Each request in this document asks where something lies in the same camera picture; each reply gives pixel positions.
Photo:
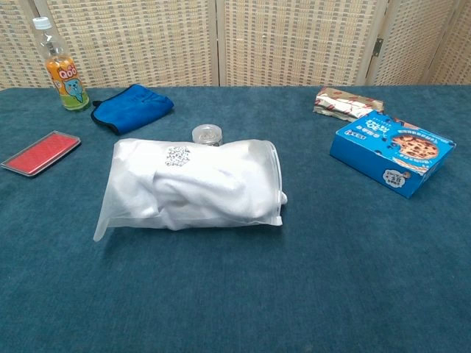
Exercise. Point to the white clothes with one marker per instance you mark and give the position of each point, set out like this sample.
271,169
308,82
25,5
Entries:
206,184

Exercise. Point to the frosted plastic zip bag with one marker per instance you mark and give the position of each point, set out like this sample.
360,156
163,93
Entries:
235,220

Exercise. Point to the teal table cover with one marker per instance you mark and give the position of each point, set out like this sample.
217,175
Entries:
235,294

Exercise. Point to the blue folded microfiber cloth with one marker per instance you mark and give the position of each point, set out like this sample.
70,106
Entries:
132,106

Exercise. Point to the gold red snack package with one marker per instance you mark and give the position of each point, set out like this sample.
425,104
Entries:
346,103

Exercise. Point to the woven folding screen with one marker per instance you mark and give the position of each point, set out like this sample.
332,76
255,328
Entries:
147,40

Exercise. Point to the blue cookie box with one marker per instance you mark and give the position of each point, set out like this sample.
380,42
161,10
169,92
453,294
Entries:
397,154

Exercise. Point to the orange Qoo drink bottle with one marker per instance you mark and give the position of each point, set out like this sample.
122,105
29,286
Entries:
68,84

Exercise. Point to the red flat clear case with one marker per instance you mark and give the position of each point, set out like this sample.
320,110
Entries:
40,152

